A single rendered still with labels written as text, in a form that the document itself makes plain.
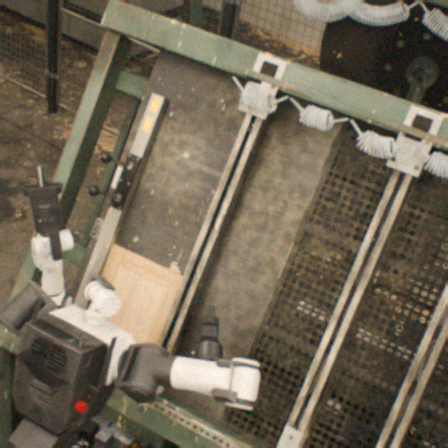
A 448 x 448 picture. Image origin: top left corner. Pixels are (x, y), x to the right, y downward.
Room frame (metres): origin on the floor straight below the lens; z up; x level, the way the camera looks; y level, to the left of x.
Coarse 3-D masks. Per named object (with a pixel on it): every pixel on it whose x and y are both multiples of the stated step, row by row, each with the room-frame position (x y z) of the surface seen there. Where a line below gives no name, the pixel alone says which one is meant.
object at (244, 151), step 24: (264, 120) 2.45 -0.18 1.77; (240, 144) 2.41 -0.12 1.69; (240, 168) 2.36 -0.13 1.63; (216, 192) 2.34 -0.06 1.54; (240, 192) 2.37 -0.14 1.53; (216, 216) 2.32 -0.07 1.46; (216, 240) 2.26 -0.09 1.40; (192, 264) 2.21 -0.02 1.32; (192, 288) 2.17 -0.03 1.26; (192, 312) 2.17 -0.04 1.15; (168, 336) 2.10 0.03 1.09
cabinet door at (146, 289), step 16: (112, 256) 2.35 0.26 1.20; (128, 256) 2.33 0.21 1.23; (112, 272) 2.31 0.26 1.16; (128, 272) 2.30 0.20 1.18; (144, 272) 2.28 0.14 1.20; (160, 272) 2.27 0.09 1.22; (176, 272) 2.27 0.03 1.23; (128, 288) 2.27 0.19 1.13; (144, 288) 2.25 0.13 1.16; (160, 288) 2.24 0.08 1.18; (176, 288) 2.22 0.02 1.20; (128, 304) 2.23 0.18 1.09; (144, 304) 2.22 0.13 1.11; (160, 304) 2.21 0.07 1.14; (112, 320) 2.21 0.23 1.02; (128, 320) 2.20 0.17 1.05; (144, 320) 2.19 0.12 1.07; (160, 320) 2.17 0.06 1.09; (144, 336) 2.15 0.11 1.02
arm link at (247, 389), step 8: (232, 368) 1.67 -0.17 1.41; (240, 368) 1.66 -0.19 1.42; (248, 368) 1.66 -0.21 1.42; (232, 376) 1.65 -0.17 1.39; (240, 376) 1.64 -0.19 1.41; (248, 376) 1.65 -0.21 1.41; (256, 376) 1.66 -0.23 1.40; (232, 384) 1.63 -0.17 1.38; (240, 384) 1.63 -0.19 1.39; (248, 384) 1.63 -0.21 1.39; (256, 384) 1.65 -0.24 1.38; (240, 392) 1.61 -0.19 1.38; (248, 392) 1.62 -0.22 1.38; (256, 392) 1.65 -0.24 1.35; (240, 400) 1.59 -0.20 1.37; (248, 400) 1.60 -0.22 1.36
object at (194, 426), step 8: (152, 408) 1.97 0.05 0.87; (160, 408) 1.97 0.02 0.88; (168, 408) 1.96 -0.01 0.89; (168, 416) 1.94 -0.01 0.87; (184, 416) 1.93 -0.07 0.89; (184, 424) 1.92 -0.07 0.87; (192, 424) 1.91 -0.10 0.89; (200, 432) 1.89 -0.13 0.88; (208, 432) 1.89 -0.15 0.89; (216, 440) 1.87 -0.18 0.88; (224, 440) 1.86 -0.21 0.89
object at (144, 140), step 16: (160, 96) 2.61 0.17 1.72; (160, 112) 2.59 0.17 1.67; (144, 144) 2.53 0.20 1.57; (144, 160) 2.52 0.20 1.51; (112, 208) 2.43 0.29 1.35; (112, 224) 2.39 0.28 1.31; (112, 240) 2.37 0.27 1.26; (96, 256) 2.34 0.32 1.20; (96, 272) 2.31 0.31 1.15; (80, 288) 2.29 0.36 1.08; (80, 304) 2.25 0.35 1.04
